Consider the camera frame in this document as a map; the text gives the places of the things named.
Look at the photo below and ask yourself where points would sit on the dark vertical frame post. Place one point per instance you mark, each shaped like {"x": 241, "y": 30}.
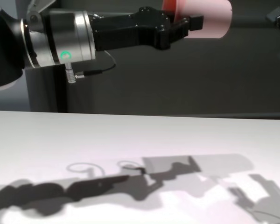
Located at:
{"x": 59, "y": 93}

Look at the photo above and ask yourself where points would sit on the pink plastic cup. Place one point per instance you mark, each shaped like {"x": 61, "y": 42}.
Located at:
{"x": 212, "y": 21}

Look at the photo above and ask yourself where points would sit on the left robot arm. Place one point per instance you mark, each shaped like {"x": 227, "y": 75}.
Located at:
{"x": 60, "y": 35}

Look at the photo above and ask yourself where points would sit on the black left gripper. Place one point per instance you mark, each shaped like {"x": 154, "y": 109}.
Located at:
{"x": 130, "y": 30}

